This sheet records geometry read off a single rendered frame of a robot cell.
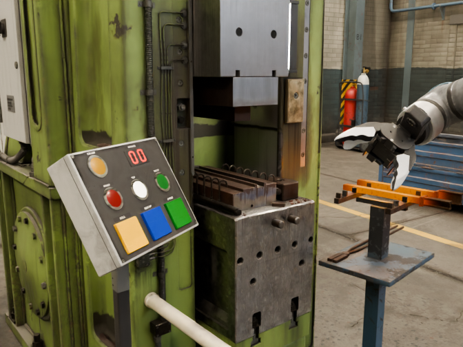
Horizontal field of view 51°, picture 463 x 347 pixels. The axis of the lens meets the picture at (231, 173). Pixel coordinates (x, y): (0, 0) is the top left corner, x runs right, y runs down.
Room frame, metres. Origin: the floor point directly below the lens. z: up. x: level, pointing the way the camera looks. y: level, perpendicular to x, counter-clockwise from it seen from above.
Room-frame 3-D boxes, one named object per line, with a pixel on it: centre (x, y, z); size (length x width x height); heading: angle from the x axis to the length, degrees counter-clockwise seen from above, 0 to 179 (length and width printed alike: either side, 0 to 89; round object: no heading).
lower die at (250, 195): (1.81, 0.05, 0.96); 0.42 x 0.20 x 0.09; 38
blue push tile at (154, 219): (1.18, 0.19, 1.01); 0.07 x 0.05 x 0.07; 153
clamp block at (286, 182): (1.81, -0.19, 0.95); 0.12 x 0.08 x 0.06; 38
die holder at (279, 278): (1.85, 0.01, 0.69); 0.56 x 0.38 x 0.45; 38
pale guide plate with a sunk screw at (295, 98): (1.95, -0.25, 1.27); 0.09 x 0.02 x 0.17; 128
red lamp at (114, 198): (1.11, 0.28, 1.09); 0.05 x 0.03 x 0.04; 128
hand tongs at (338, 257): (2.00, -0.60, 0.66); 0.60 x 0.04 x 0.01; 136
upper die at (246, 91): (1.81, 0.05, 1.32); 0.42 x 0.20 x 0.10; 38
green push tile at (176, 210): (1.27, 0.15, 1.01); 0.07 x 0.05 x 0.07; 153
